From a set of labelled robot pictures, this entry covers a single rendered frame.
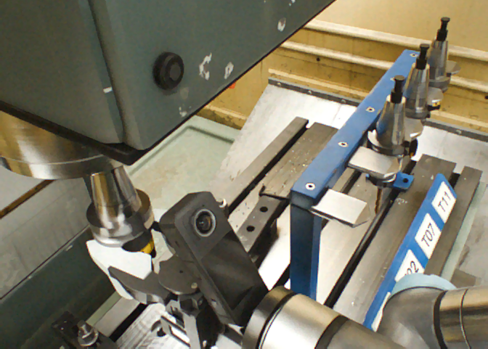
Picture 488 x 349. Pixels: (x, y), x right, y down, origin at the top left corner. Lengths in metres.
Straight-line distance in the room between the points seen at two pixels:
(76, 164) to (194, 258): 0.11
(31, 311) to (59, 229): 0.20
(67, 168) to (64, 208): 0.71
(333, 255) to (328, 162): 0.34
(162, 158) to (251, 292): 1.40
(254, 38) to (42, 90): 0.08
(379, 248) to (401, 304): 0.50
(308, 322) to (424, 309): 0.16
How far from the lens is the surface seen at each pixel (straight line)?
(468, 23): 1.32
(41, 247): 1.08
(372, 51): 1.41
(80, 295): 1.26
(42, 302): 1.18
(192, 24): 0.16
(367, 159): 0.72
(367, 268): 0.98
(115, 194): 0.45
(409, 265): 0.95
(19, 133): 0.34
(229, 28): 0.18
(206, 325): 0.45
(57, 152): 0.34
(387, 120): 0.72
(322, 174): 0.67
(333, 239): 1.02
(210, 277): 0.38
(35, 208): 1.02
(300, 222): 0.68
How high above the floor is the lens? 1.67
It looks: 40 degrees down
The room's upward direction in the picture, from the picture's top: 5 degrees counter-clockwise
